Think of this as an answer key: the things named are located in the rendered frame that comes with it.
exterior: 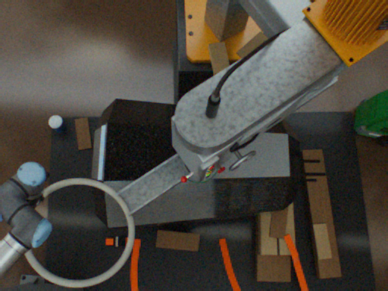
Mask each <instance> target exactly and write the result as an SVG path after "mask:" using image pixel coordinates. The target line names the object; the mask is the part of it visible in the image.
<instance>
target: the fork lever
mask: <svg viewBox="0 0 388 291"><path fill-rule="evenodd" d="M179 157H180V156H179V155H178V154H176V155H174V156H173V157H171V158H169V159H168V160H167V161H165V162H163V163H162V164H160V165H158V166H157V167H155V168H154V169H153V170H151V171H149V172H148V173H147V174H145V175H143V176H142V177H140V178H139V179H138V180H136V181H134V182H133V183H131V184H130V185H129V186H126V187H125V188H124V189H122V190H121V191H120V192H117V193H115V197H117V196H118V195H121V197H122V198H123V199H124V201H125V202H126V203H127V205H128V207H129V208H130V213H127V216H130V215H133V214H134V213H136V212H137V211H139V210H141V209H142V208H143V207H146V206H147V205H148V204H150V203H151V202H153V201H155V200H156V199H158V197H160V196H162V195H164V194H165V193H166V192H167V191H169V190H170V189H173V188H174V187H175V186H177V185H178V184H179V183H182V182H181V180H180V178H181V177H183V176H185V177H186V176H187V175H188V174H191V172H189V171H188V170H187V169H186V167H184V165H183V163H182V161H181V160H180V159H179Z"/></svg>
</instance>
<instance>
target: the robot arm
mask: <svg viewBox="0 0 388 291"><path fill-rule="evenodd" d="M49 175H50V173H49V172H46V171H45V169H44V168H43V167H42V166H41V165H40V164H39V163H35V162H26V163H24V164H23V165H21V166H20V168H18V170H17V174H15V175H14V176H13V177H12V178H10V179H9V180H7V182H6V183H4V184H3V185H1V186H0V221H2V220H4V221H5V222H6V223H8V224H9V225H10V226H11V227H12V229H11V230H10V231H9V232H8V234H7V235H6V236H5V238H3V240H1V241H0V280H1V279H2V278H3V277H4V276H5V275H6V274H7V272H9V271H10V269H12V267H13V266H15V264H16V263H17V262H18V261H19V260H20V259H21V258H22V257H23V255H25V254H26V253H27V252H28V251H29V250H31V248H32V247H33V248H38V247H39V246H40V245H42V243H43V242H45V240H46V239H47V237H48V236H49V235H50V233H51V231H52V225H51V224H50V223H49V222H48V221H47V220H46V218H45V217H43V216H42V215H41V214H40V213H38V211H37V210H35V207H36V206H37V205H39V204H40V202H43V201H44V200H45V199H44V198H45V197H44V196H43V193H44V185H45V182H46V181H47V180H48V178H49Z"/></svg>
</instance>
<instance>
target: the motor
mask: <svg viewBox="0 0 388 291"><path fill-rule="evenodd" d="M302 13H303V14H304V15H305V16H306V17H307V18H308V19H309V20H310V22H311V23H312V24H313V25H314V27H315V28H316V29H317V30H318V31H319V33H320V34H321V35H322V36H323V37H324V38H325V40H327V42H328V43H329V44H330V46H331V47H332V48H333V49H334V51H335V52H336V53H337V54H338V55H339V57H340V58H342V60H343V61H344V62H345V63H346V65H347V66H348V67H351V66H352V65H353V64H355V63H356V62H357V61H359V60H361V59H363V57H364V56H367V55H368V54H370V53H371V52H372V51H374V50H375V49H377V48H379V47H380V46H381V45H382V44H384V43H385V42H387V41H388V0H317V1H315V2H313V3H312V4H310V5H309V6H307V7H306V8H303V10H302Z"/></svg>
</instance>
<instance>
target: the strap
mask: <svg viewBox="0 0 388 291"><path fill-rule="evenodd" d="M284 239H285V241H286V244H287V246H288V248H289V250H290V253H291V256H292V257H293V263H294V266H295V271H296V273H297V276H298V280H299V283H300V287H301V290H302V291H308V287H307V286H306V281H305V278H304V276H303V275H304V274H303V272H302V269H301V265H300V262H299V255H298V253H297V251H296V247H295V246H294V245H293V241H292V239H291V236H290V235H287V236H285V237H284ZM219 241H220V244H221V251H222V255H223V257H224V264H225V267H226V269H227V275H228V277H229V278H230V283H231V285H232V287H233V290H234V291H241V289H240V288H239V284H238V283H237V281H236V277H235V275H234V272H233V268H232V265H231V263H230V256H229V253H228V251H227V244H226V241H225V238H224V239H219ZM139 248H140V240H139V239H135V240H134V246H133V254H132V263H131V288H132V291H139V289H138V283H137V266H138V256H139Z"/></svg>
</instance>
